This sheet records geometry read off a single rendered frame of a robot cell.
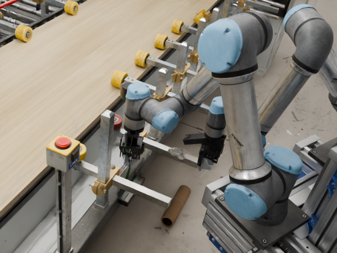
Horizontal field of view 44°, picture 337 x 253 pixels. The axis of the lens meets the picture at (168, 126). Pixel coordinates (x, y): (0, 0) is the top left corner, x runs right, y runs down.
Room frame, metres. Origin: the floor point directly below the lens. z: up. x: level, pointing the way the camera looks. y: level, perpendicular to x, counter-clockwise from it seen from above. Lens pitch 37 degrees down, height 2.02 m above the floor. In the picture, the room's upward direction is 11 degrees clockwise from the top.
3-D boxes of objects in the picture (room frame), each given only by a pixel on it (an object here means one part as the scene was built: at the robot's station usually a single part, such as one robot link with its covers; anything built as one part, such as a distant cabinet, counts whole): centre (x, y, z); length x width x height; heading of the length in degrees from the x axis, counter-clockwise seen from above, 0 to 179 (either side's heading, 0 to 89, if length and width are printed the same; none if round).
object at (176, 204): (1.80, -0.14, 0.04); 0.30 x 0.08 x 0.08; 163
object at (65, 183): (0.87, 0.28, 0.93); 0.05 x 0.04 x 0.45; 163
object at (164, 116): (1.08, 0.02, 1.24); 0.11 x 0.11 x 0.08; 54
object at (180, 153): (1.34, -0.06, 0.87); 0.09 x 0.07 x 0.02; 73
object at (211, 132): (1.31, -0.18, 1.05); 0.08 x 0.08 x 0.05
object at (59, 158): (0.87, 0.28, 1.18); 0.07 x 0.07 x 0.08; 73
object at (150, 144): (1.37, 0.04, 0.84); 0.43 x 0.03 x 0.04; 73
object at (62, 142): (0.87, 0.28, 1.22); 0.04 x 0.04 x 0.02
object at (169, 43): (2.11, -0.10, 0.95); 0.50 x 0.04 x 0.04; 73
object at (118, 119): (1.43, 0.24, 0.85); 0.08 x 0.08 x 0.11
